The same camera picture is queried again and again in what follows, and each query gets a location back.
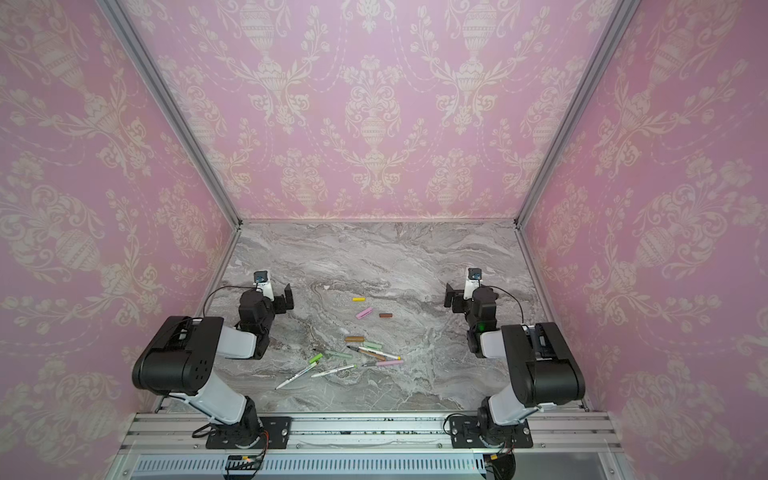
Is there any white yellow marker pen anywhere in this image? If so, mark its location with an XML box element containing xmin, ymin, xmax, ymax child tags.
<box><xmin>348</xmin><ymin>345</ymin><xmax>401</xmax><ymax>361</ymax></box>

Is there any aluminium front rail frame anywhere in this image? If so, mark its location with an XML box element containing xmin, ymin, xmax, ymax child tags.
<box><xmin>107</xmin><ymin>409</ymin><xmax>634</xmax><ymax>479</ymax></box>

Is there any white green marker pen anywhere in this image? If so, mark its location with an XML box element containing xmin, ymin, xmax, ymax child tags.
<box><xmin>311</xmin><ymin>364</ymin><xmax>357</xmax><ymax>378</ymax></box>

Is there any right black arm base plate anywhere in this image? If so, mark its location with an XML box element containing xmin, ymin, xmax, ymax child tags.
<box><xmin>443</xmin><ymin>414</ymin><xmax>534</xmax><ymax>449</ymax></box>

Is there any pink pen cap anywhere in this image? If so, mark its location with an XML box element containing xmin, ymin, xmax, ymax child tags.
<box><xmin>355</xmin><ymin>307</ymin><xmax>373</xmax><ymax>320</ymax></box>

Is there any aluminium corner post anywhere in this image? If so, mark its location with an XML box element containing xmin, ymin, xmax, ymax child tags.
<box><xmin>516</xmin><ymin>0</ymin><xmax>641</xmax><ymax>231</ymax></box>
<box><xmin>97</xmin><ymin>0</ymin><xmax>242</xmax><ymax>230</ymax></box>

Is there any right aluminium corner post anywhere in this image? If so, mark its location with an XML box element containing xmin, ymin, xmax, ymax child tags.
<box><xmin>516</xmin><ymin>0</ymin><xmax>641</xmax><ymax>231</ymax></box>

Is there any pink fountain pen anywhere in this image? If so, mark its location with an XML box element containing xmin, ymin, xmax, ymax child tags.
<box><xmin>362</xmin><ymin>360</ymin><xmax>405</xmax><ymax>368</ymax></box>

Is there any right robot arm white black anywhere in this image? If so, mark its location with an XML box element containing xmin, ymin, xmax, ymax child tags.
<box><xmin>444</xmin><ymin>280</ymin><xmax>586</xmax><ymax>448</ymax></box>

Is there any light green fountain pen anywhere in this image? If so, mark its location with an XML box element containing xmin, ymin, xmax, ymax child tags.
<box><xmin>313</xmin><ymin>349</ymin><xmax>353</xmax><ymax>359</ymax></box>

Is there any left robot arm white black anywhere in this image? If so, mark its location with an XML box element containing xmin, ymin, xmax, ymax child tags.
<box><xmin>132</xmin><ymin>282</ymin><xmax>294</xmax><ymax>451</ymax></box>

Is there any left aluminium corner post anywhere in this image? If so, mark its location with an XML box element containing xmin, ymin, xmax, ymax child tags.
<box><xmin>97</xmin><ymin>0</ymin><xmax>242</xmax><ymax>230</ymax></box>

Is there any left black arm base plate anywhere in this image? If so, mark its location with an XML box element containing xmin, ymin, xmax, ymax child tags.
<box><xmin>205</xmin><ymin>416</ymin><xmax>292</xmax><ymax>450</ymax></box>

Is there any white vented cable duct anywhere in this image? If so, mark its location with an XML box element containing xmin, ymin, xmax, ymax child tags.
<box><xmin>127</xmin><ymin>453</ymin><xmax>485</xmax><ymax>479</ymax></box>

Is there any brown fountain pen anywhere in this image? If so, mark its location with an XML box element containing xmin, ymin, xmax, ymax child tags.
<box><xmin>357</xmin><ymin>349</ymin><xmax>387</xmax><ymax>362</ymax></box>

